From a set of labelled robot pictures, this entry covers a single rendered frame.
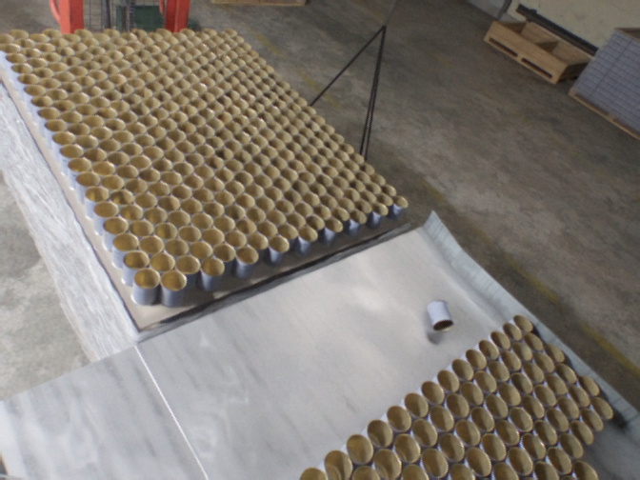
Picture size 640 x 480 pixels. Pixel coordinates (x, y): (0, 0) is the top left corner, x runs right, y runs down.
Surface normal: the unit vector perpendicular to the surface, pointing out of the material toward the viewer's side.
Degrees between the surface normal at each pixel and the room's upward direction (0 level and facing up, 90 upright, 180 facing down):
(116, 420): 0
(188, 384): 0
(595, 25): 90
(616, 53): 89
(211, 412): 0
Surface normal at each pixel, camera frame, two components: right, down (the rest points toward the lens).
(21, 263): 0.29, -0.70
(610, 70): -0.72, 0.26
